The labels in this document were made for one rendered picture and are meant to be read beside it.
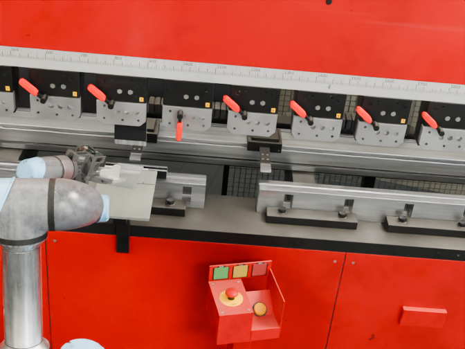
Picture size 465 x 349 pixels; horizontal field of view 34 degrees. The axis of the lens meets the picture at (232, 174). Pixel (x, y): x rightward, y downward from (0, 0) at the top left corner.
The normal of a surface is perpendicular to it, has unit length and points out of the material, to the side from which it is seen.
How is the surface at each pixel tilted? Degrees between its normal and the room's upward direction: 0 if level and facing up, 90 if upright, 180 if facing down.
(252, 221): 0
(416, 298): 90
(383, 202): 90
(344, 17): 90
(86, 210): 78
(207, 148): 90
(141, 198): 0
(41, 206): 60
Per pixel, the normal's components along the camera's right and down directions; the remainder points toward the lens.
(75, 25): 0.00, 0.54
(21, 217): 0.18, 0.33
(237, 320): 0.24, 0.54
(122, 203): 0.09, -0.84
